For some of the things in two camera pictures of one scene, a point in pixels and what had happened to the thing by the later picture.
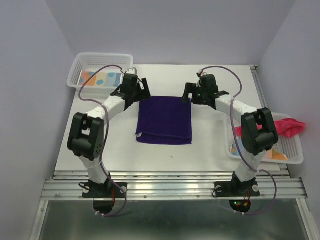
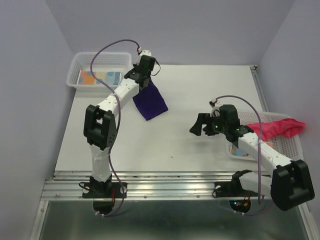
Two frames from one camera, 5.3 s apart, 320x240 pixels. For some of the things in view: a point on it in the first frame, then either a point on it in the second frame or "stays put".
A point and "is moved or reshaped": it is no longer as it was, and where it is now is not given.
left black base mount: (107, 190) stays put
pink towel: (288, 128) stays put
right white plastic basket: (288, 150) stays put
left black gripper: (141, 96) to (134, 67)
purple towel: (164, 120) is moved or reshaped
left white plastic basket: (88, 61) stays put
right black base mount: (236, 188) stays put
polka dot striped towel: (101, 79) stays put
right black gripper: (189, 88) to (203, 118)
